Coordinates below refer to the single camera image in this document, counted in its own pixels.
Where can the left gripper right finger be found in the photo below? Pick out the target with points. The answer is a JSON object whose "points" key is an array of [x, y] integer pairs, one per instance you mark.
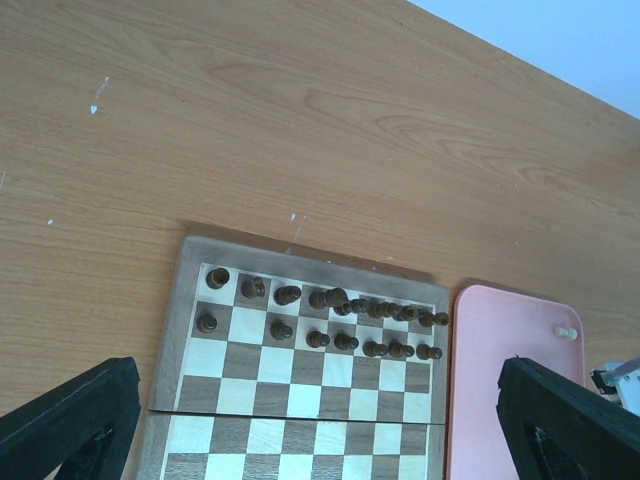
{"points": [[557, 429]]}

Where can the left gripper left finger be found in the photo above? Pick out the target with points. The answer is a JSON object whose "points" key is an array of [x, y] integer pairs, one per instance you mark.
{"points": [[82, 429]]}

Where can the white chess piece in tray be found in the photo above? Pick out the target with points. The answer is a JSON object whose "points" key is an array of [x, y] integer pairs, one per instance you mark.
{"points": [[567, 333]]}

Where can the wooden chess board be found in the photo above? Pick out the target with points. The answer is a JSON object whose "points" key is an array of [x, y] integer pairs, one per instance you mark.
{"points": [[381, 416]]}

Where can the dark chess pieces row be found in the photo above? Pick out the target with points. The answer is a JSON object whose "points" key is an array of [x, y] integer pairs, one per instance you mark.
{"points": [[264, 320]]}

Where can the pink plastic tray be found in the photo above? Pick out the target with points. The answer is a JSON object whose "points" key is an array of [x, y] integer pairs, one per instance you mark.
{"points": [[490, 326]]}

